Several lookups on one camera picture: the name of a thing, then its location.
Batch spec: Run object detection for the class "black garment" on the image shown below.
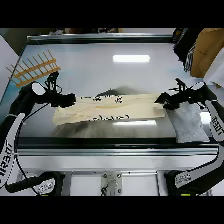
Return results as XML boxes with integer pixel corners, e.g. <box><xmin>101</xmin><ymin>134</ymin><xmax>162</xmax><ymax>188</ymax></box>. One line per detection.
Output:
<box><xmin>172</xmin><ymin>27</ymin><xmax>205</xmax><ymax>73</ymax></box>

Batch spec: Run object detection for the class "grey garment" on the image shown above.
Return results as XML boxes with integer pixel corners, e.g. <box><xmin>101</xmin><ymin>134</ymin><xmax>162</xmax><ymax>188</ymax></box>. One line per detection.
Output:
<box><xmin>165</xmin><ymin>101</ymin><xmax>211</xmax><ymax>145</ymax></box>

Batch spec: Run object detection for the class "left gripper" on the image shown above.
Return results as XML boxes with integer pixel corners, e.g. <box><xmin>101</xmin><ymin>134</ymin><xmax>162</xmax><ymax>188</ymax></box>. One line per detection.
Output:
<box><xmin>49</xmin><ymin>91</ymin><xmax>77</xmax><ymax>109</ymax></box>

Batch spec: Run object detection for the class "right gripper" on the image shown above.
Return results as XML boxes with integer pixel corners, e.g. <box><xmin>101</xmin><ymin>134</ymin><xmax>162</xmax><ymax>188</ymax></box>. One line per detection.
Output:
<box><xmin>153</xmin><ymin>91</ymin><xmax>184</xmax><ymax>111</ymax></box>

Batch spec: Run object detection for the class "brown wooden rack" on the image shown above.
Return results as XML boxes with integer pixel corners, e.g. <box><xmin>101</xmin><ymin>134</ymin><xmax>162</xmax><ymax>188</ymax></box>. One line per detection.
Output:
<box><xmin>5</xmin><ymin>50</ymin><xmax>62</xmax><ymax>89</ymax></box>

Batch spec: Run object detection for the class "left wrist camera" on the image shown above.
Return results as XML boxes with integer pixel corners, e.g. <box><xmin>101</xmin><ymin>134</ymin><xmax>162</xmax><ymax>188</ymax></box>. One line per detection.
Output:
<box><xmin>45</xmin><ymin>70</ymin><xmax>64</xmax><ymax>95</ymax></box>

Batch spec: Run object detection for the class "black cable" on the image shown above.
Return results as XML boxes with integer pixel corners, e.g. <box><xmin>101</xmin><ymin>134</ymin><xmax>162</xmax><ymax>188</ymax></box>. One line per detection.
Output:
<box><xmin>13</xmin><ymin>102</ymin><xmax>51</xmax><ymax>194</ymax></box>

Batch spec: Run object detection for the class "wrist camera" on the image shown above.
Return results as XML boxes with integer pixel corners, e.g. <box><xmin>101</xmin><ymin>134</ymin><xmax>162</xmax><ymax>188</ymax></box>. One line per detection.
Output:
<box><xmin>168</xmin><ymin>77</ymin><xmax>188</xmax><ymax>96</ymax></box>
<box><xmin>45</xmin><ymin>70</ymin><xmax>64</xmax><ymax>95</ymax></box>

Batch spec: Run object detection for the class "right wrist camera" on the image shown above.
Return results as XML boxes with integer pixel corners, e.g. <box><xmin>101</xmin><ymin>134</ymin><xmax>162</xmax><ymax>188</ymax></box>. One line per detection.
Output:
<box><xmin>168</xmin><ymin>77</ymin><xmax>188</xmax><ymax>96</ymax></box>

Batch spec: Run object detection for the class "white garment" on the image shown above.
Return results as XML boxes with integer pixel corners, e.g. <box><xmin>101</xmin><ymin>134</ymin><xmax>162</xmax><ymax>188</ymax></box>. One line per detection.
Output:
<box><xmin>203</xmin><ymin>46</ymin><xmax>224</xmax><ymax>90</ymax></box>

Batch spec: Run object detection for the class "cream printed T-shirt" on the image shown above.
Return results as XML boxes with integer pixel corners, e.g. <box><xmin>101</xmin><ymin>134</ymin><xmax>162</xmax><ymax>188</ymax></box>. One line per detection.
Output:
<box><xmin>52</xmin><ymin>92</ymin><xmax>167</xmax><ymax>127</ymax></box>

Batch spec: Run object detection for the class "brown garment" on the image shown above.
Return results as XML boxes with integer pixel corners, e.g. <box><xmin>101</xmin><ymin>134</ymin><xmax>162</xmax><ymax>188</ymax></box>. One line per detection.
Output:
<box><xmin>190</xmin><ymin>27</ymin><xmax>224</xmax><ymax>79</ymax></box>

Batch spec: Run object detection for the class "silver frame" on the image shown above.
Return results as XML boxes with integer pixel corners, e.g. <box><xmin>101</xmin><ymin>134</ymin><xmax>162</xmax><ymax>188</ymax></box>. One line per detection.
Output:
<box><xmin>14</xmin><ymin>146</ymin><xmax>224</xmax><ymax>197</ymax></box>

